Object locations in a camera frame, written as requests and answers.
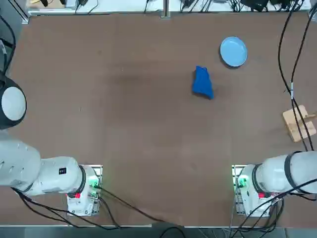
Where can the wooden cup rack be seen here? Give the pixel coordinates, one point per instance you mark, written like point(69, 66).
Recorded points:
point(288, 117)

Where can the black power supply box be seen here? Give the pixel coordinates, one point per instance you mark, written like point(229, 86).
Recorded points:
point(255, 5)

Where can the light blue plastic plate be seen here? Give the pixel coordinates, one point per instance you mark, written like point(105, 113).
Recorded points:
point(234, 52)

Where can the blue microfibre cloth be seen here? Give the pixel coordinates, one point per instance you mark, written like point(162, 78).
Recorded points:
point(203, 83)

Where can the aluminium frame post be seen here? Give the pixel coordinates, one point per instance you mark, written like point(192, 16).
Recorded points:
point(165, 7)

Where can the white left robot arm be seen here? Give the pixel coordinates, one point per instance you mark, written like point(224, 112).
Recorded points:
point(54, 173)

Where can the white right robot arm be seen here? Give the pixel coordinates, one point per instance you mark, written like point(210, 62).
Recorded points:
point(275, 171)

